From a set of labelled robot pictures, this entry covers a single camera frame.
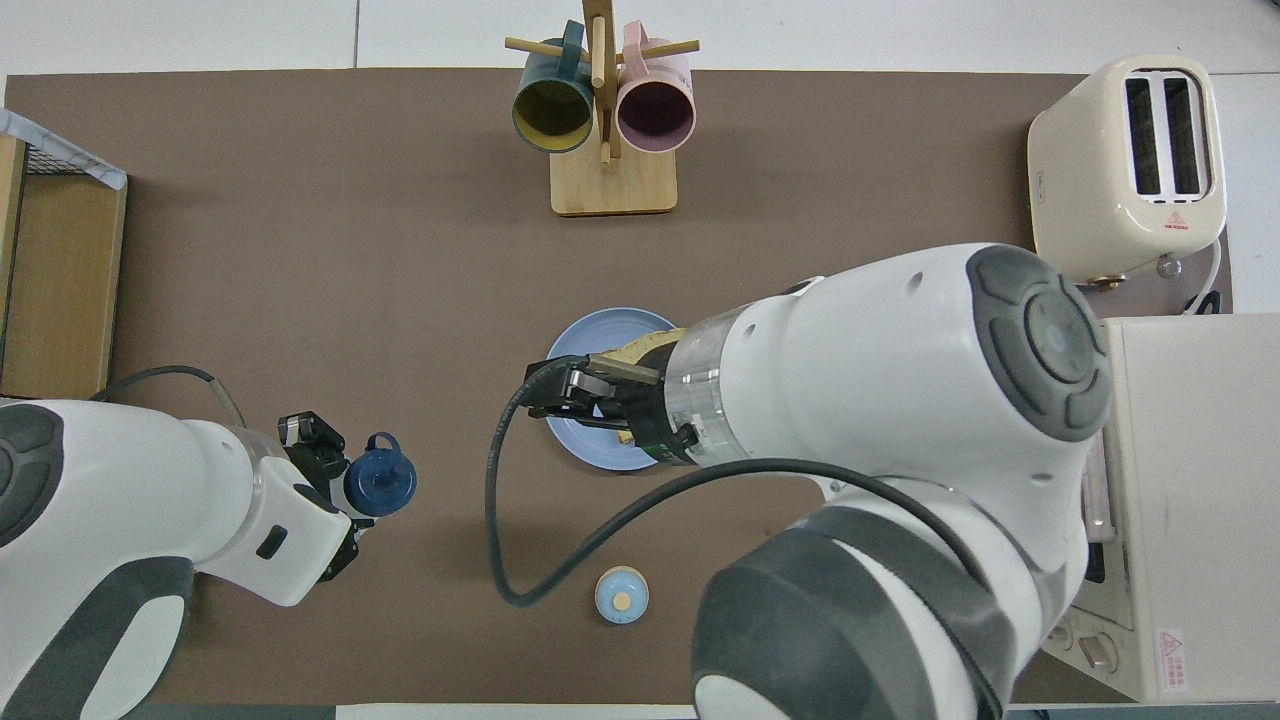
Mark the dark teal mug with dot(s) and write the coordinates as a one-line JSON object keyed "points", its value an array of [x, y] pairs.
{"points": [[552, 115]]}

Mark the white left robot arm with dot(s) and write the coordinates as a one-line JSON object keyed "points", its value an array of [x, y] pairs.
{"points": [[110, 520]]}

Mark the wooden mug tree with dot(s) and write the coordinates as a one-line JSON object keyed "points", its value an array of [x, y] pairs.
{"points": [[612, 185]]}

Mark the slice of toast bread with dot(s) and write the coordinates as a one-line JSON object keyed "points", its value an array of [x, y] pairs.
{"points": [[645, 352]]}

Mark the blue round plate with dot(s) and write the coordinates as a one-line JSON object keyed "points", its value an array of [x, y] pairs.
{"points": [[580, 340]]}

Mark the seasoning bottle with navy cap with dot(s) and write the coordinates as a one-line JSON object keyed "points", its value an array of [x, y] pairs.
{"points": [[382, 478]]}

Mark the cream two-slot toaster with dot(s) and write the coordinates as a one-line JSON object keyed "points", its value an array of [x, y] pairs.
{"points": [[1085, 180]]}

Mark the white checkered cloth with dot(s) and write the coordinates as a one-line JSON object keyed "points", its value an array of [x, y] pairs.
{"points": [[60, 145]]}

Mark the pink mug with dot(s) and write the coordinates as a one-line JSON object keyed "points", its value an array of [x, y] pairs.
{"points": [[655, 115]]}

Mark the brown table mat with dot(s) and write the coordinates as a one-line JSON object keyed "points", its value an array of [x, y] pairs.
{"points": [[400, 280]]}

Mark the wooden shelf stand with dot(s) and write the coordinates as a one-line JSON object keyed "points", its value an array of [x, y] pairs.
{"points": [[70, 280]]}

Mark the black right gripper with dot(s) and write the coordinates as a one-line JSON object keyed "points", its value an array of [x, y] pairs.
{"points": [[655, 420]]}

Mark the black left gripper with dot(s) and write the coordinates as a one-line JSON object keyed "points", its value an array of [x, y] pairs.
{"points": [[322, 470]]}

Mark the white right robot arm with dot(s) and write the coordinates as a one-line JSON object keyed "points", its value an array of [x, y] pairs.
{"points": [[900, 450]]}

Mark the cream toaster oven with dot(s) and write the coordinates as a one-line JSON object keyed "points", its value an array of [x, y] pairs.
{"points": [[1200, 500]]}

